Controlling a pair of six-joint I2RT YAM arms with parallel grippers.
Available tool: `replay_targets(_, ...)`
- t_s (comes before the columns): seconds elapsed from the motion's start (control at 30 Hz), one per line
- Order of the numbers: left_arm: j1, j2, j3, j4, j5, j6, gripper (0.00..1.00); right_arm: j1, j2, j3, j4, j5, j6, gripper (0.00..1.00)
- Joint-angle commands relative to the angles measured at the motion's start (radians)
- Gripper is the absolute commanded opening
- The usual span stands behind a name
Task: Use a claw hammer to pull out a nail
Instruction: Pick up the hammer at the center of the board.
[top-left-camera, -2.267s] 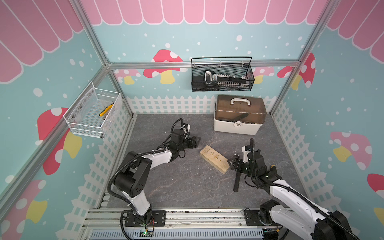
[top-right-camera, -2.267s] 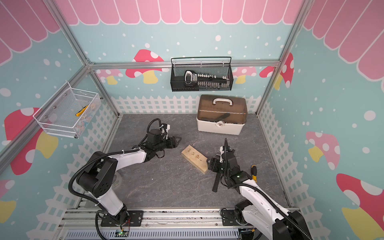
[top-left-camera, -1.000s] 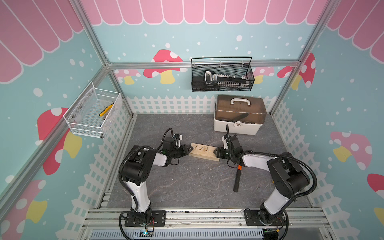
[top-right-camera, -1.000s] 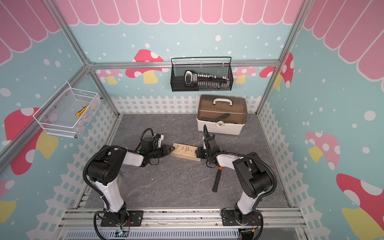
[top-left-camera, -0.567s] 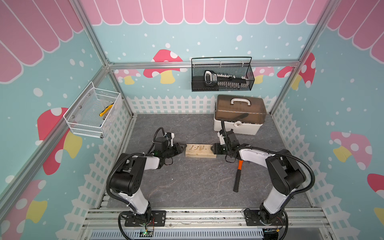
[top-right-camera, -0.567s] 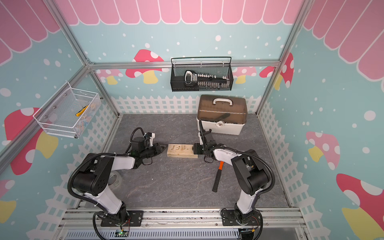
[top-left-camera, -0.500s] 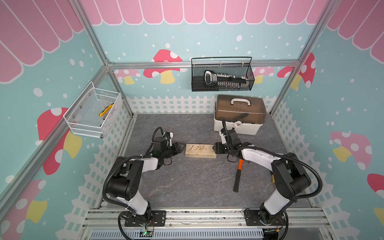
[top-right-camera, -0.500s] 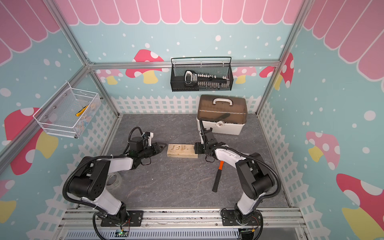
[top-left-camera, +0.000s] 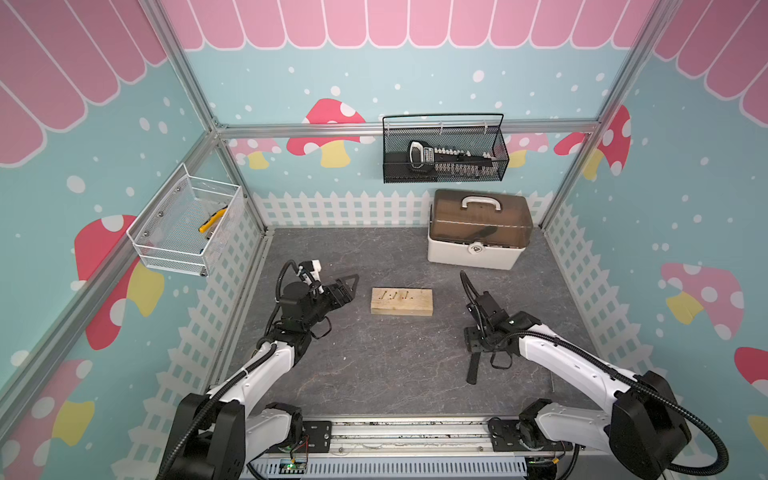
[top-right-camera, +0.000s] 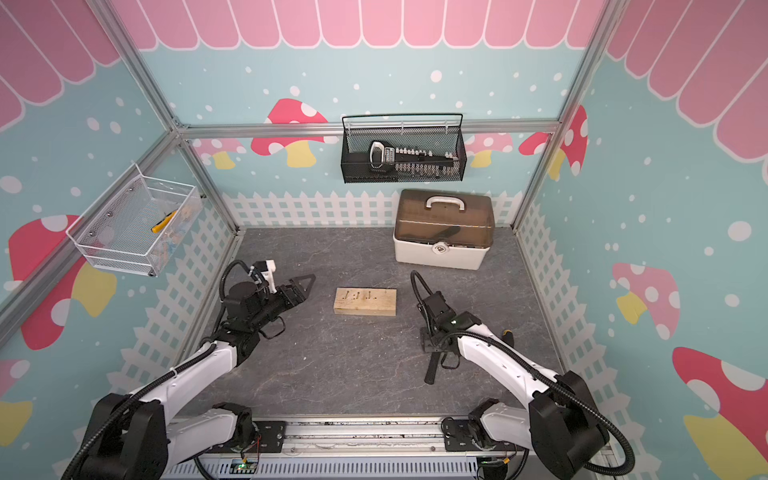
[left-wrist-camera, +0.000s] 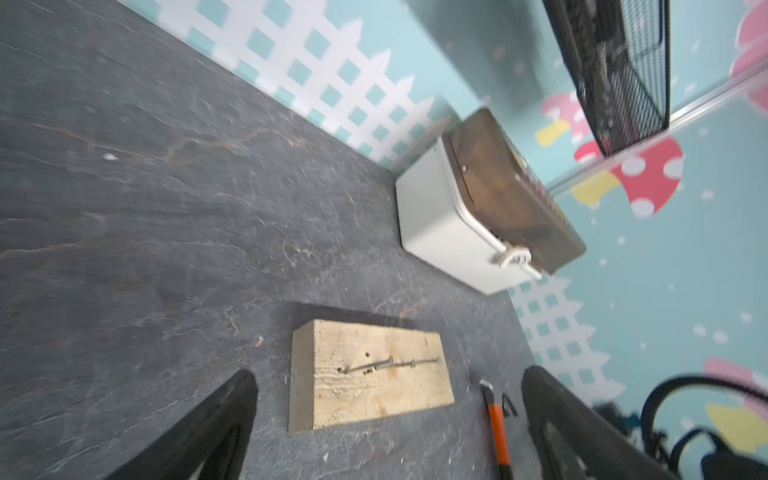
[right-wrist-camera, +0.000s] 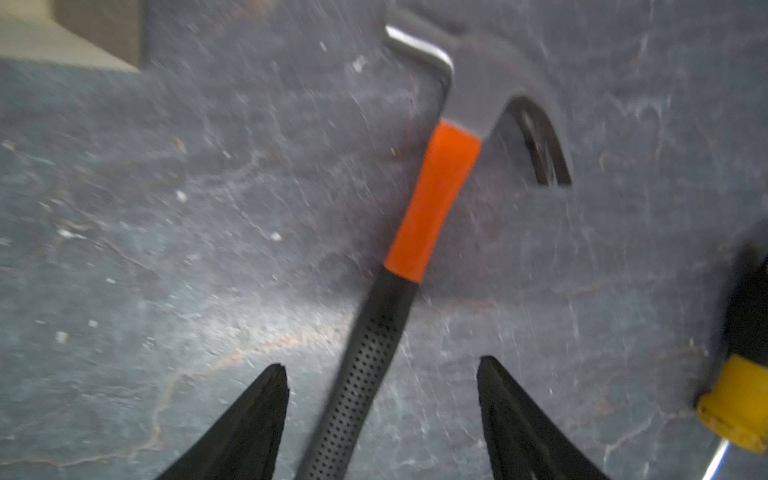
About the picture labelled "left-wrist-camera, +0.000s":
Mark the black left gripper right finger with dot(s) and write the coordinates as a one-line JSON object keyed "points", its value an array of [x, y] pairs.
{"points": [[605, 453]]}

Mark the nail in wood block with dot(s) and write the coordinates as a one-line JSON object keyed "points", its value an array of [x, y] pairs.
{"points": [[389, 363]]}

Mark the black wire mesh basket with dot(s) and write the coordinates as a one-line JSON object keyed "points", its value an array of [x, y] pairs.
{"points": [[618, 56]]}

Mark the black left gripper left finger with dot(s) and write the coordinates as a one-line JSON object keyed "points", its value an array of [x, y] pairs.
{"points": [[210, 441]]}

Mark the wooden block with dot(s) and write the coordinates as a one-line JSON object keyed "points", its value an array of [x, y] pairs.
{"points": [[320, 397]]}

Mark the white storage box brown lid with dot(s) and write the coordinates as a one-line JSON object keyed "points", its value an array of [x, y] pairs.
{"points": [[472, 207]]}

